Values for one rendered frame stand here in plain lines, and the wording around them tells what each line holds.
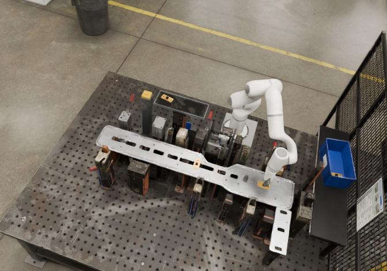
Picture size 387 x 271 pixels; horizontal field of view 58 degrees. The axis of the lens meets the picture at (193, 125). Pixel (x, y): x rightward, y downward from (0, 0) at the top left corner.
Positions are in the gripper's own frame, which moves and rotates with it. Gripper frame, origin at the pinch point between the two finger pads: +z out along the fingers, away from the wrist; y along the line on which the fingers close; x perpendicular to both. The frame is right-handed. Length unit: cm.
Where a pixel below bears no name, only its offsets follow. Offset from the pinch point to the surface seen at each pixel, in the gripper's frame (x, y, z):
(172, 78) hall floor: -115, -166, 112
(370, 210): 54, 14, -24
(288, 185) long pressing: 16.1, -5.4, 8.1
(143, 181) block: -77, 21, 16
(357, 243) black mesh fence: 55, 28, -8
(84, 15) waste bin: -243, -198, 83
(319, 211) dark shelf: 37.2, 8.4, 4.6
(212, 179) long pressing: -33.3, 8.0, 8.4
